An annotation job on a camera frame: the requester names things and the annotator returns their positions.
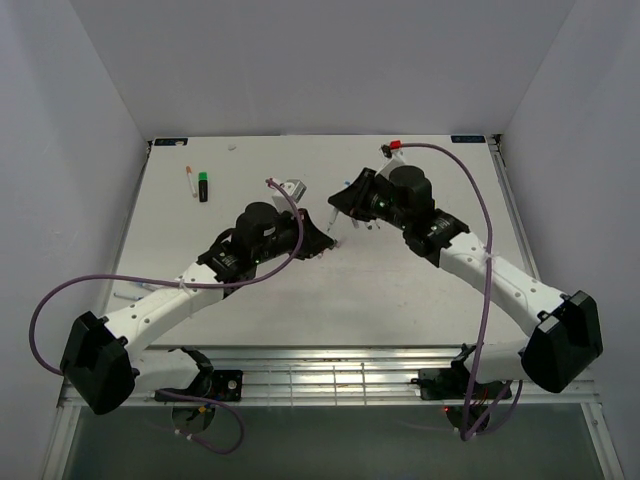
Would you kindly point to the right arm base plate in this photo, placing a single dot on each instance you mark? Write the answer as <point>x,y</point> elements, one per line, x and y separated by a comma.
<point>451,384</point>

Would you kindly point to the blue ballpoint pen lower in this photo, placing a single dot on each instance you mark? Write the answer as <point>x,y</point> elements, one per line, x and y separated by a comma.
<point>124,296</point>

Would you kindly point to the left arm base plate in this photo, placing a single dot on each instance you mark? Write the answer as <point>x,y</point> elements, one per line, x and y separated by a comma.
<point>218,385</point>

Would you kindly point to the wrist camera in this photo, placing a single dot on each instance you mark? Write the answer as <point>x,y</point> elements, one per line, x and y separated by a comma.
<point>294,188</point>
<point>393,157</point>

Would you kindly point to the aluminium rail frame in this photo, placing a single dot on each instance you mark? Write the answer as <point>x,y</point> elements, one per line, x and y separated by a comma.
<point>346,330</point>

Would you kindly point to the orange capped white marker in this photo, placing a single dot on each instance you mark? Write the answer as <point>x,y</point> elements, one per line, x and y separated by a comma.
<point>191,182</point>

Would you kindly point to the blue ballpoint pen upper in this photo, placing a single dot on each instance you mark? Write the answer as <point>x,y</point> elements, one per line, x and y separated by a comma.
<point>144,285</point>

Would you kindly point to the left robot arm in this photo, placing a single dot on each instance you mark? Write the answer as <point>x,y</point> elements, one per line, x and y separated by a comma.
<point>102,358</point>

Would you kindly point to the blue label sticker left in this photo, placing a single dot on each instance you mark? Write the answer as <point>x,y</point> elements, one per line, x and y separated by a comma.
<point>170,142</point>

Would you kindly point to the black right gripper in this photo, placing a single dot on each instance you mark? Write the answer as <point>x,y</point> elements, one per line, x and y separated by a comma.
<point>352,201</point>

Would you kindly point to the blue label sticker right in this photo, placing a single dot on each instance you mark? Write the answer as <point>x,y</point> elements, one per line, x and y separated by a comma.
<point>468,139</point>

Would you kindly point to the blue label sticker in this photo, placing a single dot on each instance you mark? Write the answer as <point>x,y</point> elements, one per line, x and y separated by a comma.
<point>170,142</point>
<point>468,139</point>

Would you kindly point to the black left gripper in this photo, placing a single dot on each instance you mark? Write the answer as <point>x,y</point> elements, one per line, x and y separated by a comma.
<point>314,241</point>

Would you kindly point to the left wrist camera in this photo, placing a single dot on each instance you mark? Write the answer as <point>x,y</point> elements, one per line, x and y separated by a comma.
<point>294,188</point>

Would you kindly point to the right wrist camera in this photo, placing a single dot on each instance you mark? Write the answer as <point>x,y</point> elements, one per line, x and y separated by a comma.
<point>393,157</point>

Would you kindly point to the blue capped white marker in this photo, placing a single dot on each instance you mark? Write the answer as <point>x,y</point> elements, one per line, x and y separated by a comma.
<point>332,219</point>

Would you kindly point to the green black highlighter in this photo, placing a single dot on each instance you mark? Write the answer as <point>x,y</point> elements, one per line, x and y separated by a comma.
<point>203,187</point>

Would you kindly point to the blue ballpoint pen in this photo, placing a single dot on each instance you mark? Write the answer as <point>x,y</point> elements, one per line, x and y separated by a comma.
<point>124,296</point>
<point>144,285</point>

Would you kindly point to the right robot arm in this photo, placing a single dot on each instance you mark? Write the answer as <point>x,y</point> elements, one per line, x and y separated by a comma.
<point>563,335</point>

